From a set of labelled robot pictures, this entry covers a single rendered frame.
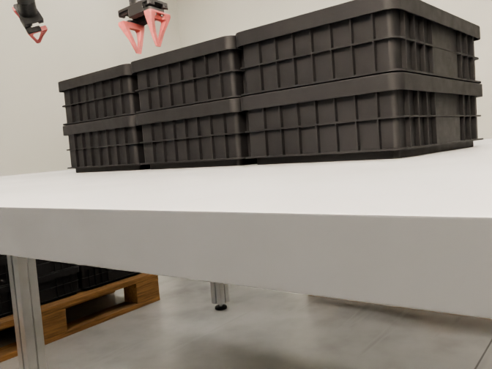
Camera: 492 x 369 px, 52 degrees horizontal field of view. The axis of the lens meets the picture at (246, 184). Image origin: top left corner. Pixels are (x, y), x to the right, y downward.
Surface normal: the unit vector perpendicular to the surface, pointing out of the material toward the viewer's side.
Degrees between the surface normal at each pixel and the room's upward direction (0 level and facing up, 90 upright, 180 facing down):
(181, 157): 90
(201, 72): 90
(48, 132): 90
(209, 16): 90
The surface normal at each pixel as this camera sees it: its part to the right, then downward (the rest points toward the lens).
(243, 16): -0.59, 0.11
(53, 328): 0.80, -0.02
